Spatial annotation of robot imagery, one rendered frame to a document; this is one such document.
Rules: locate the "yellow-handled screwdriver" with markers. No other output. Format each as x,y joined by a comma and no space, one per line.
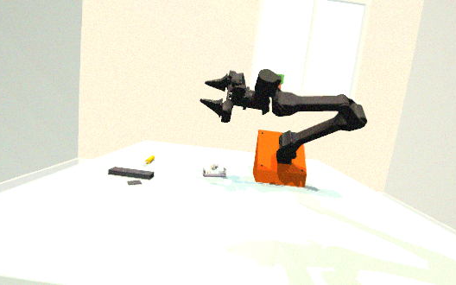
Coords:
150,159

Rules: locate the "dark grey rectangular bar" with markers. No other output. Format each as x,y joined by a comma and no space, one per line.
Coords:
131,173

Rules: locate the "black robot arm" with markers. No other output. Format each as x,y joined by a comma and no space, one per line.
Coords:
350,115

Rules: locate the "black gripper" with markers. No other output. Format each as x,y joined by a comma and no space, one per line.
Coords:
224,109

